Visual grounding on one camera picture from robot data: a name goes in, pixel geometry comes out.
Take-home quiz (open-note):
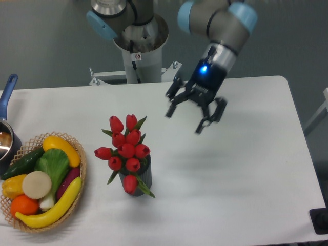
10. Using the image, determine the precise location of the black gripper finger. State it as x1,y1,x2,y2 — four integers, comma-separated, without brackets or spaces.
166,77,191,118
195,97,228,134

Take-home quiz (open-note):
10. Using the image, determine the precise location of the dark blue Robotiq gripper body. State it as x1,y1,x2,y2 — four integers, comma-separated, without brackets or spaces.
185,59,227,113

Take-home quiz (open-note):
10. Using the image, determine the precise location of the red tulip bouquet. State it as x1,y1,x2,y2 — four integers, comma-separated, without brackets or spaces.
94,114,155,198

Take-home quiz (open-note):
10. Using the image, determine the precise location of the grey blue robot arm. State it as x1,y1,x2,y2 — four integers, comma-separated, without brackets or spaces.
86,1,258,134

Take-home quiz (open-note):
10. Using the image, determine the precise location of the dark grey ribbed vase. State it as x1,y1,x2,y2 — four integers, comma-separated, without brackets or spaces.
119,155,152,197

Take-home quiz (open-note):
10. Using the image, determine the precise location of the white furniture piece right edge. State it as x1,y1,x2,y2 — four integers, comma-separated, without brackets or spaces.
303,88,327,137

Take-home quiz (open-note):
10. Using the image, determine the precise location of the purple sweet potato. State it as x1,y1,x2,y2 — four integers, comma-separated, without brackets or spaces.
56,167,80,201

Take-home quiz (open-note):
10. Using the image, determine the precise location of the yellow squash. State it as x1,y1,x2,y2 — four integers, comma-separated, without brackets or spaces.
43,136,80,168

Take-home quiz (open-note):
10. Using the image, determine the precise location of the green lettuce leaf vegetable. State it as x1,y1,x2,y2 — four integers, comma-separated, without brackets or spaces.
34,149,69,211

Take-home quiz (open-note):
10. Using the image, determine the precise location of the black device at table edge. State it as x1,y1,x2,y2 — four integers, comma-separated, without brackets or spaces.
309,208,327,235

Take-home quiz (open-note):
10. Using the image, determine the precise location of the yellow banana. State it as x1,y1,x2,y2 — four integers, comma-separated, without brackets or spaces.
16,177,82,229

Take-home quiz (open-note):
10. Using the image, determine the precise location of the dark green cucumber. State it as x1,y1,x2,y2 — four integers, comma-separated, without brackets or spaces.
1,147,44,180

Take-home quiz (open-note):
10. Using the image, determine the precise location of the woven wicker basket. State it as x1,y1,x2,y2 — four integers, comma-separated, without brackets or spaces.
1,132,87,233

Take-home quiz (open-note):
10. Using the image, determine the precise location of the beige round disc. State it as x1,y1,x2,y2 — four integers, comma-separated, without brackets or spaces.
22,171,52,199

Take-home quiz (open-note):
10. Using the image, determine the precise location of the yellow bell pepper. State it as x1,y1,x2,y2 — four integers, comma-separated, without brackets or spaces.
2,174,27,200

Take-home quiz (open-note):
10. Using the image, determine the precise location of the orange fruit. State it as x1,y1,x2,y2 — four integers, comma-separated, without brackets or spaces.
10,195,39,218

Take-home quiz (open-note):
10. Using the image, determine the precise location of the white metal base frame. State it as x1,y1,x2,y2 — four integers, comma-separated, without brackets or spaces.
89,61,182,86

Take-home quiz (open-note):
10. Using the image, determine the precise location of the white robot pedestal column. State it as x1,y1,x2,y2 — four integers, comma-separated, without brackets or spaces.
114,14,169,84

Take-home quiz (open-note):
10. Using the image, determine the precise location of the blue handled saucepan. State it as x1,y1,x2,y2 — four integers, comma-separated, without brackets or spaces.
1,74,22,175

